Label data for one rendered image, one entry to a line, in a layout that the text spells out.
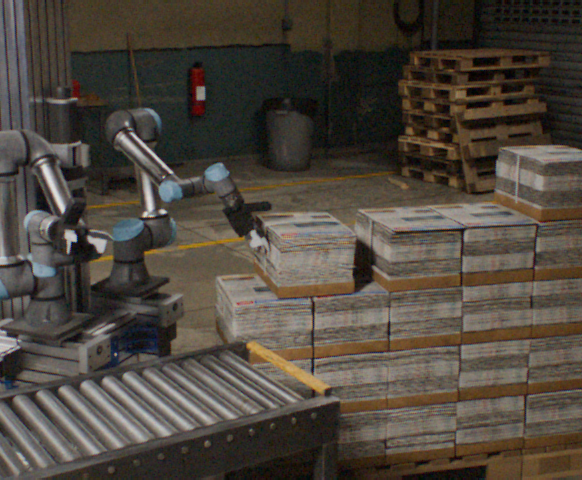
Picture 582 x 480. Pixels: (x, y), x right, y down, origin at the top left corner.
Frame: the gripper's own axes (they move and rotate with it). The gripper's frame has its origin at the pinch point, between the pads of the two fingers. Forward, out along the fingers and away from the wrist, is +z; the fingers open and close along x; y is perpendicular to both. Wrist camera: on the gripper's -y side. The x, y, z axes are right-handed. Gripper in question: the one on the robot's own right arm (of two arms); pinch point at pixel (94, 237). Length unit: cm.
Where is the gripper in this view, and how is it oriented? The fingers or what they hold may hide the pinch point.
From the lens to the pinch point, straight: 270.9
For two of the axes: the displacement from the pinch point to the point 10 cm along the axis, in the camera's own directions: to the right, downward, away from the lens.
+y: -1.1, 9.8, 1.6
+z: 6.5, 1.9, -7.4
